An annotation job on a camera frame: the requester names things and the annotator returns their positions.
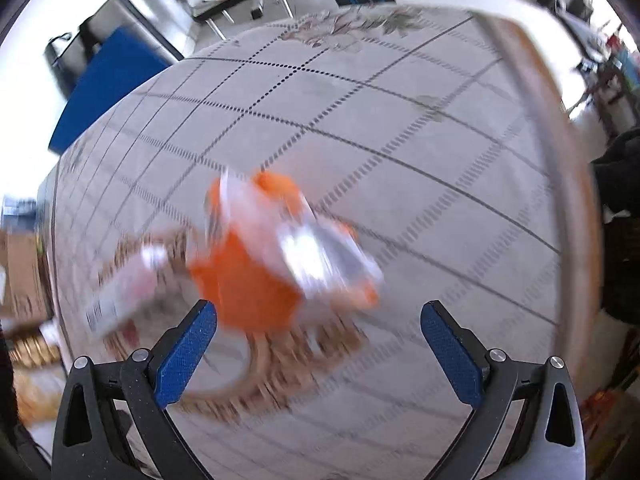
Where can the floral checked tablecloth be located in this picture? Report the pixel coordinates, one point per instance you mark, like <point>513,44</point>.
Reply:
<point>375,160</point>

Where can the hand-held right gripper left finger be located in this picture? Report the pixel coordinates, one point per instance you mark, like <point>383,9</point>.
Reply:
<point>187,355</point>

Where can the golden bottle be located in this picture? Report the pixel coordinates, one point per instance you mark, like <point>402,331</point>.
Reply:
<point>37,352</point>

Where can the orange plastic bag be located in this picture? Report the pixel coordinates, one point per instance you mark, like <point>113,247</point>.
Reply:
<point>245,280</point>

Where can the yellow floral box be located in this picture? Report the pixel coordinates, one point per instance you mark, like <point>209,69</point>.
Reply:
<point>35,395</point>

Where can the white toothpaste box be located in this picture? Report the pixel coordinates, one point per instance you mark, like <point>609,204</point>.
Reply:
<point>125,290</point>

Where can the black jacket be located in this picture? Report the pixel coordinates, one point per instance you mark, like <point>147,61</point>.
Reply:
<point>620,210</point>

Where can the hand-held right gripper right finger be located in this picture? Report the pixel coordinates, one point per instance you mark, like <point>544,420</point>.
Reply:
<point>452,355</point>

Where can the cardboard box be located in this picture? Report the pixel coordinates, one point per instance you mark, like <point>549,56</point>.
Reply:
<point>22,275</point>

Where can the blue mat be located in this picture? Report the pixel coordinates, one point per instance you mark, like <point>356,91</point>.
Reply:
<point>110,85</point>

